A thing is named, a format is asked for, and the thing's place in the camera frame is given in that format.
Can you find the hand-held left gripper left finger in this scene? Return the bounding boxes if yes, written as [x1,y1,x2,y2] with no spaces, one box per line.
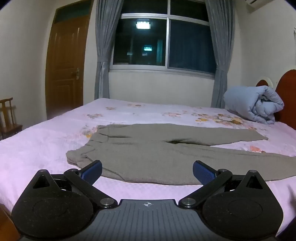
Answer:
[32,160,118,208]

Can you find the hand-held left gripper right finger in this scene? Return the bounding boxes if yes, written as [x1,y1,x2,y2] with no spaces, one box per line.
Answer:
[179,160,264,208]

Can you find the grey pants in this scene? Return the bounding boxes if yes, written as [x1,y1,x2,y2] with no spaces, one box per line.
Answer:
[66,124,296,185]

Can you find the pink floral bed sheet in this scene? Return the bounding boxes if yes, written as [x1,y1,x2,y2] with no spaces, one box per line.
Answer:
[0,98,296,237]

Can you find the rolled light blue quilt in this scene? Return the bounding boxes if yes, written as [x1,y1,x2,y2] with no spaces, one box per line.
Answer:
[223,85,285,125]

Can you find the wooden chair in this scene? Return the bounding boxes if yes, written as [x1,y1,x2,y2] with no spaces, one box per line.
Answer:
[0,97,23,140]

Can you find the red wooden headboard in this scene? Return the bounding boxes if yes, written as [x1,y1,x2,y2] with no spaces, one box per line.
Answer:
[256,70,296,130]

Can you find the brown wooden door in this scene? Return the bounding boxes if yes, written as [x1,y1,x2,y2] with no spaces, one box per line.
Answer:
[45,0,95,120]

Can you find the grey curtain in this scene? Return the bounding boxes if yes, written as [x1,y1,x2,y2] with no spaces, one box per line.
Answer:
[204,0,236,109]
[94,0,125,100]

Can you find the sliding glass window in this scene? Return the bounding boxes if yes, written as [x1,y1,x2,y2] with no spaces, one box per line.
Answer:
[108,0,218,75]

